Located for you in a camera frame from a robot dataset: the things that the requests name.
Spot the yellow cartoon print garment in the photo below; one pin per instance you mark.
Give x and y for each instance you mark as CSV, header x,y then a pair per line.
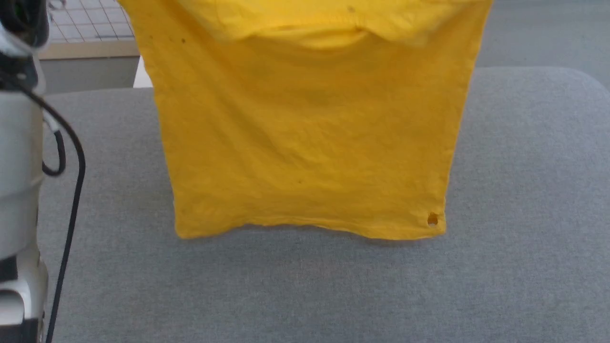
x,y
310,143

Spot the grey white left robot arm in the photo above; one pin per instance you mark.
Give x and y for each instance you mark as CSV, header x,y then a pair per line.
x,y
19,166

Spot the white rectangular box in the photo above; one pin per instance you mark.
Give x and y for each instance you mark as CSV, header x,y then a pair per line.
x,y
142,76

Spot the grey fabric sofa cushion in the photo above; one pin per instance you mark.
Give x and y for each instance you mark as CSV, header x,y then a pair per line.
x,y
524,214

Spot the wood framed lemon print partition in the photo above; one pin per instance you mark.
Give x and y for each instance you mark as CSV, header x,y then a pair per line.
x,y
90,47

